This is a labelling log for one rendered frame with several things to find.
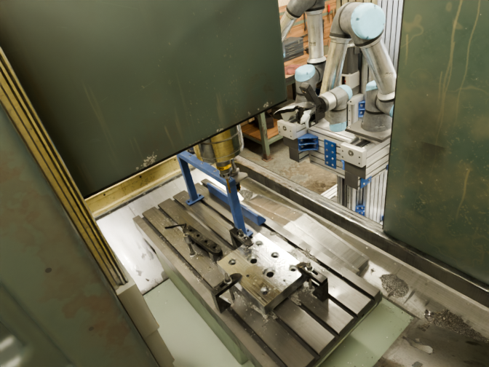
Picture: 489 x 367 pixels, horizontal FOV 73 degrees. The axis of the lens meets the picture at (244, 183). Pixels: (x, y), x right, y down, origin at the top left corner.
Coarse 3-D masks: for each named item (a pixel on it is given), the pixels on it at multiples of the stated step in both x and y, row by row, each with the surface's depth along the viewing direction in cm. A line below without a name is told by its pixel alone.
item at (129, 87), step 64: (0, 0) 53; (64, 0) 58; (128, 0) 64; (192, 0) 72; (256, 0) 81; (64, 64) 61; (128, 64) 68; (192, 64) 77; (256, 64) 88; (64, 128) 65; (128, 128) 73; (192, 128) 83
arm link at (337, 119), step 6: (330, 114) 145; (336, 114) 142; (342, 114) 142; (330, 120) 146; (336, 120) 144; (342, 120) 144; (330, 126) 148; (336, 126) 146; (342, 126) 146; (336, 132) 148
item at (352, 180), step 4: (384, 168) 190; (376, 172) 185; (380, 172) 187; (348, 176) 181; (352, 176) 178; (356, 176) 176; (372, 176) 186; (376, 176) 186; (348, 180) 182; (352, 180) 180; (356, 180) 177; (360, 180) 178; (364, 180) 179; (368, 180) 181; (348, 184) 184; (352, 184) 181; (356, 184) 179; (360, 184) 179; (364, 184) 180; (356, 188) 180; (360, 188) 180
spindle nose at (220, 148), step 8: (232, 128) 97; (240, 128) 102; (216, 136) 96; (224, 136) 96; (232, 136) 98; (240, 136) 101; (200, 144) 98; (208, 144) 97; (216, 144) 97; (224, 144) 98; (232, 144) 99; (240, 144) 102; (200, 152) 100; (208, 152) 99; (216, 152) 98; (224, 152) 99; (232, 152) 100; (240, 152) 103; (200, 160) 103; (208, 160) 101; (216, 160) 100; (224, 160) 101
